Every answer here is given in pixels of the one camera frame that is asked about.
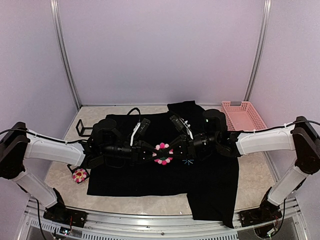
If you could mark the aluminium frame post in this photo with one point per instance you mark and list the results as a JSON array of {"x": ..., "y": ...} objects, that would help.
[
  {"x": 54, "y": 5},
  {"x": 259, "y": 49}
]

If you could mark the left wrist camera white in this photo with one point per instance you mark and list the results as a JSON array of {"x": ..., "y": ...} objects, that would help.
[{"x": 139, "y": 130}]

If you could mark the flower brooch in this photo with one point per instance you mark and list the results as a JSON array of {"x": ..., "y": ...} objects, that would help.
[
  {"x": 79, "y": 175},
  {"x": 163, "y": 154}
]

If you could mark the right aluminium frame post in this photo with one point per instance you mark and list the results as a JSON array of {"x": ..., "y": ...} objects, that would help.
[{"x": 259, "y": 49}]

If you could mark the left aluminium frame post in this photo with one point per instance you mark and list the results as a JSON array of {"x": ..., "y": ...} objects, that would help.
[{"x": 54, "y": 5}]

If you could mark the black t-shirt blue logo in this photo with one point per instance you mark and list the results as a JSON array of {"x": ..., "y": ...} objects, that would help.
[{"x": 210, "y": 184}]

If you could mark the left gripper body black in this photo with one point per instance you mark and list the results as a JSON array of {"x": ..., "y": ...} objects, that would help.
[{"x": 136, "y": 152}]

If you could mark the pink plastic basket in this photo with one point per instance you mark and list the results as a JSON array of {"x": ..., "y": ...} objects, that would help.
[{"x": 242, "y": 116}]

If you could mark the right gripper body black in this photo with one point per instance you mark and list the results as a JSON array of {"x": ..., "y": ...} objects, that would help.
[{"x": 189, "y": 150}]

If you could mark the front aluminium rail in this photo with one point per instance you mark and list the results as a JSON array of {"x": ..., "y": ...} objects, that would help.
[{"x": 112, "y": 226}]

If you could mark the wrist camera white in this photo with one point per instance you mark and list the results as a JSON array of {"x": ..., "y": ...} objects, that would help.
[
  {"x": 182, "y": 125},
  {"x": 139, "y": 130}
]

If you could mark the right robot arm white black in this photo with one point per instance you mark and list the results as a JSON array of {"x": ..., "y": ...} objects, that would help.
[{"x": 298, "y": 136}]

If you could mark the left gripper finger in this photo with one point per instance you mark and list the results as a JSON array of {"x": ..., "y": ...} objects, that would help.
[
  {"x": 145, "y": 158},
  {"x": 147, "y": 148}
]

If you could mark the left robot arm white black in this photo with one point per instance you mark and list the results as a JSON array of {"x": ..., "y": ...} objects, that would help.
[{"x": 104, "y": 142}]

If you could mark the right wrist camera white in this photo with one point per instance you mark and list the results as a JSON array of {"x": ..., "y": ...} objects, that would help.
[{"x": 182, "y": 125}]

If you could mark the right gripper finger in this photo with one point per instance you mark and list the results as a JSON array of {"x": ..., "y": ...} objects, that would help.
[
  {"x": 177, "y": 142},
  {"x": 180, "y": 155}
]

